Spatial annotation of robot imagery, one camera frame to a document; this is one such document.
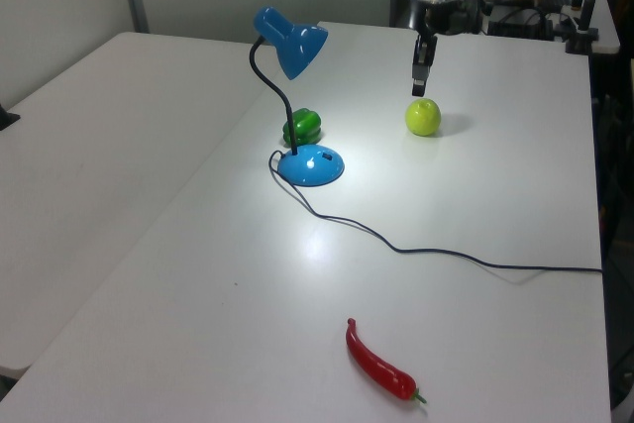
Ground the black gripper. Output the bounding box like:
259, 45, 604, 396
410, 0, 485, 98

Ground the blue desk lamp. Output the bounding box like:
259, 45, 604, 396
249, 6, 346, 189

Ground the green apple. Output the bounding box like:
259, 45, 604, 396
405, 98, 443, 138

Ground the black equipment pile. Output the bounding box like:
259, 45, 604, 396
487, 0, 556, 41

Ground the green bell pepper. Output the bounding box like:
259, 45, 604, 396
281, 108, 323, 147

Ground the red chili pepper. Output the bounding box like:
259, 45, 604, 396
345, 317, 428, 407

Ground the dark lamp power cord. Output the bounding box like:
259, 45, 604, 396
268, 149, 603, 275

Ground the black clamp mount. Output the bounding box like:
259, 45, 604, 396
0, 103, 22, 132

